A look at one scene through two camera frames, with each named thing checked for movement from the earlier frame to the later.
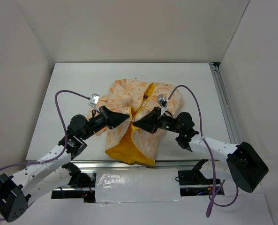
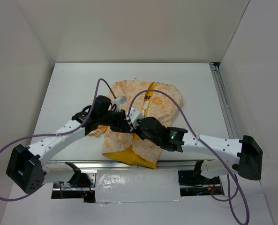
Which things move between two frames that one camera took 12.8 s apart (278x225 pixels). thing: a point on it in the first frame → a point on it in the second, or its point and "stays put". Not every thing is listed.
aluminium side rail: x=232 y=131 stays put
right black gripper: x=151 y=122 → x=138 y=128
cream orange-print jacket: x=135 y=98 stays put
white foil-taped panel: x=137 y=185 stays put
